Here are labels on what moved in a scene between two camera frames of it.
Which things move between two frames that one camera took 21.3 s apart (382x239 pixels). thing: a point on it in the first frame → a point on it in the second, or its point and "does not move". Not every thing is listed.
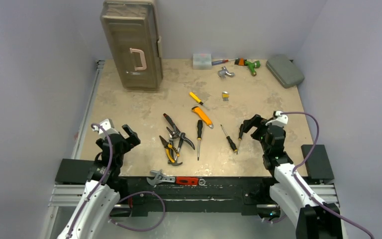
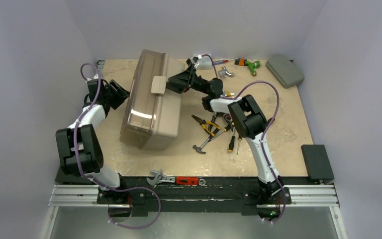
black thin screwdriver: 240,133 does not move
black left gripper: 133,140 → 122,94
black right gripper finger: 248,124 → 184,76
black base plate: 219,194 does not move
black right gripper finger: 259,122 → 177,87
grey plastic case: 287,72 does not move
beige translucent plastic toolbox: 132,30 → 151,117
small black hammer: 176,162 → 199,149
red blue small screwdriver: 215,62 does not move
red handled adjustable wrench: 159,178 does not move
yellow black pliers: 167,146 → 203,123
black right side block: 318,165 does not move
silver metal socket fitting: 224,71 does not move
